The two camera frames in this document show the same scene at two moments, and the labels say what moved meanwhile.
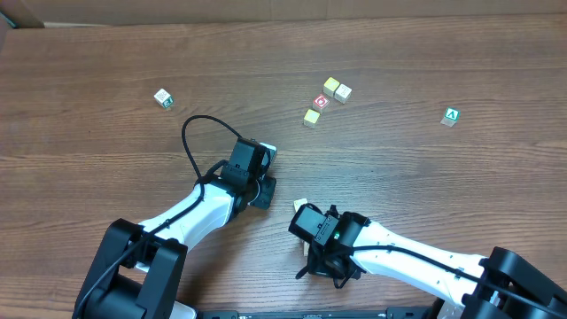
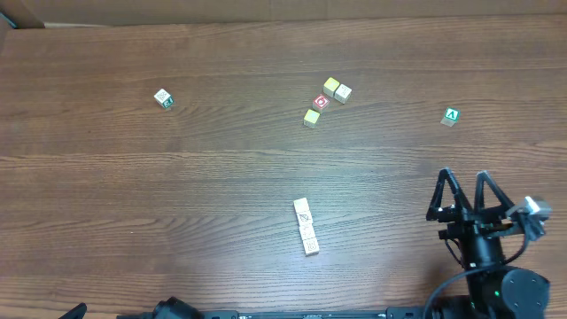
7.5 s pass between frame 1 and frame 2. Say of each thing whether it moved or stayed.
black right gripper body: moved
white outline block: stayed
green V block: stayed
